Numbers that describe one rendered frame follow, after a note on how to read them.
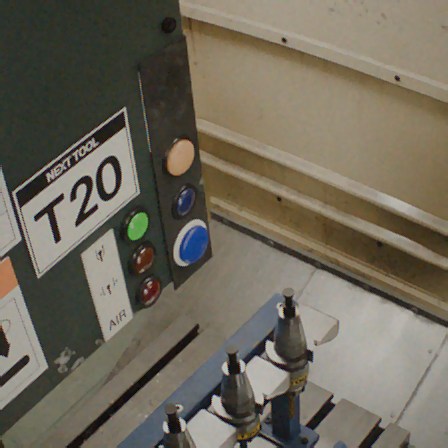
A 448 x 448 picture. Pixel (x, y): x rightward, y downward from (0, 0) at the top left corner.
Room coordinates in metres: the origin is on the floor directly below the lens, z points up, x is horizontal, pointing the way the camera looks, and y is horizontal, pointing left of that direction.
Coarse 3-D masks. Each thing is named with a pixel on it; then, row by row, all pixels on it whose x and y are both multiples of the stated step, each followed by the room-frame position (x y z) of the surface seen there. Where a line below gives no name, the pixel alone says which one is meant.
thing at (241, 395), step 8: (224, 368) 0.67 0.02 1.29; (224, 376) 0.66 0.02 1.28; (232, 376) 0.66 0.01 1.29; (240, 376) 0.66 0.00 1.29; (248, 376) 0.67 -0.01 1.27; (224, 384) 0.66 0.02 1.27; (232, 384) 0.66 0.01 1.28; (240, 384) 0.66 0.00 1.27; (248, 384) 0.66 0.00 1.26; (224, 392) 0.66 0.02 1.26; (232, 392) 0.65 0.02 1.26; (240, 392) 0.65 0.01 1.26; (248, 392) 0.66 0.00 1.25; (224, 400) 0.66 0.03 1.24; (232, 400) 0.65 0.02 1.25; (240, 400) 0.65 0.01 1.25; (248, 400) 0.66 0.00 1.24; (224, 408) 0.66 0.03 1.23; (232, 408) 0.65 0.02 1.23; (240, 408) 0.65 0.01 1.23; (248, 408) 0.65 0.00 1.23
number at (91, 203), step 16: (112, 144) 0.45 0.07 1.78; (96, 160) 0.44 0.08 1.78; (112, 160) 0.45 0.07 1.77; (80, 176) 0.43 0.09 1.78; (96, 176) 0.44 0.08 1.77; (112, 176) 0.45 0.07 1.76; (128, 176) 0.46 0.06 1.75; (64, 192) 0.42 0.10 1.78; (80, 192) 0.43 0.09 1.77; (96, 192) 0.44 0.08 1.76; (112, 192) 0.45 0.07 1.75; (128, 192) 0.46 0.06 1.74; (80, 208) 0.43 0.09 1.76; (96, 208) 0.44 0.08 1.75; (80, 224) 0.43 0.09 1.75
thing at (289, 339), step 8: (280, 312) 0.75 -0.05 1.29; (296, 312) 0.75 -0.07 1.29; (280, 320) 0.75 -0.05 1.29; (288, 320) 0.74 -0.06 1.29; (296, 320) 0.74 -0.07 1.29; (280, 328) 0.74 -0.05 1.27; (288, 328) 0.74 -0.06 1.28; (296, 328) 0.74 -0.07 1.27; (280, 336) 0.74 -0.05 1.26; (288, 336) 0.74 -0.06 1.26; (296, 336) 0.74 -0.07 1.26; (304, 336) 0.75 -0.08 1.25; (280, 344) 0.74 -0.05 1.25; (288, 344) 0.73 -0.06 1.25; (296, 344) 0.73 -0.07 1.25; (304, 344) 0.74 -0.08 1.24; (280, 352) 0.74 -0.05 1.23; (288, 352) 0.73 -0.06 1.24; (296, 352) 0.73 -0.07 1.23
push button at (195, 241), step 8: (192, 232) 0.49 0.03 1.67; (200, 232) 0.49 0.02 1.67; (184, 240) 0.48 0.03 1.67; (192, 240) 0.49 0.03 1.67; (200, 240) 0.49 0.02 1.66; (208, 240) 0.50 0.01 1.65; (184, 248) 0.48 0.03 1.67; (192, 248) 0.48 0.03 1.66; (200, 248) 0.49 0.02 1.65; (184, 256) 0.48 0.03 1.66; (192, 256) 0.48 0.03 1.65; (200, 256) 0.49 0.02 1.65
